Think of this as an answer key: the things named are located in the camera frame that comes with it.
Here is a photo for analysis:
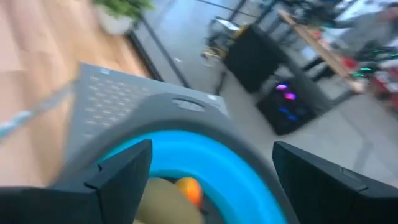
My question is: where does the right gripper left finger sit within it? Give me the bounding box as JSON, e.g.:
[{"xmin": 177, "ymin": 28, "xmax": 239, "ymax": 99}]
[{"xmin": 83, "ymin": 139, "xmax": 153, "ymax": 224}]

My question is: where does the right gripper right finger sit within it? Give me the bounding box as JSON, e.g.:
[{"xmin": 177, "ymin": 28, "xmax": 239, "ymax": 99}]
[{"xmin": 272, "ymin": 141, "xmax": 368, "ymax": 224}]

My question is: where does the brown-green kiwi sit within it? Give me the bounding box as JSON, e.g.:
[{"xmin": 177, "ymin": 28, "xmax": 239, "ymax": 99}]
[{"xmin": 133, "ymin": 177, "xmax": 205, "ymax": 224}]

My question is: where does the small yellow-orange round fruit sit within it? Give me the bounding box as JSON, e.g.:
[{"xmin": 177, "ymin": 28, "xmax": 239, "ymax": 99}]
[{"xmin": 175, "ymin": 176, "xmax": 205, "ymax": 210}]

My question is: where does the blue collapsible bowl grey rim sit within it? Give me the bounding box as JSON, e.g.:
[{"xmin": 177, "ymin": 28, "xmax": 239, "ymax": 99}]
[{"xmin": 52, "ymin": 92, "xmax": 301, "ymax": 224}]

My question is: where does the black computer with RGB lights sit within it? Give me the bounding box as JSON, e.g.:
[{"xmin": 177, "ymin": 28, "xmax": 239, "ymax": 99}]
[{"xmin": 255, "ymin": 77, "xmax": 315, "ymax": 136}]

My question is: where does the wooden workbench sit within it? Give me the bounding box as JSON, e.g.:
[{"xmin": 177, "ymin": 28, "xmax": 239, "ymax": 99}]
[{"xmin": 277, "ymin": 8, "xmax": 366, "ymax": 94}]

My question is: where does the black cabinet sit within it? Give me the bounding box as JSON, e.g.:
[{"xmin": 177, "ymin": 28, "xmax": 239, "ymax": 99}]
[{"xmin": 223, "ymin": 24, "xmax": 292, "ymax": 94}]

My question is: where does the person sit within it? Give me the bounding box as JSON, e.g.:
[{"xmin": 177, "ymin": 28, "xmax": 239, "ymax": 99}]
[{"xmin": 322, "ymin": 2, "xmax": 398, "ymax": 55}]

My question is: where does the green potted plant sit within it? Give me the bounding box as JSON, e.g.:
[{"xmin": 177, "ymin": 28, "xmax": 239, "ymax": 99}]
[{"xmin": 91, "ymin": 0, "xmax": 155, "ymax": 35}]

